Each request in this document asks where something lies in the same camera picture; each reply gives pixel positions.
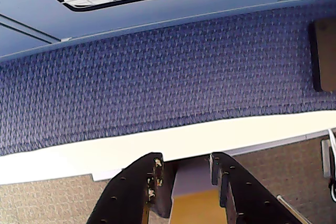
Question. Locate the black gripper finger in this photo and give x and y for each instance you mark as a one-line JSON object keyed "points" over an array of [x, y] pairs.
{"points": [[126, 195], [249, 195]]}

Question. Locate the yellow wooden box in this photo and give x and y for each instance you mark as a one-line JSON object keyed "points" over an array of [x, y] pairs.
{"points": [[195, 208]]}

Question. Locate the grey rectangular plate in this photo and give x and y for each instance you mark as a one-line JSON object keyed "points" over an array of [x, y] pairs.
{"points": [[326, 158]]}

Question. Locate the brown wooden block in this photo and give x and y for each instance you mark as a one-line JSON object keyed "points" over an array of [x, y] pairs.
{"points": [[326, 56]]}

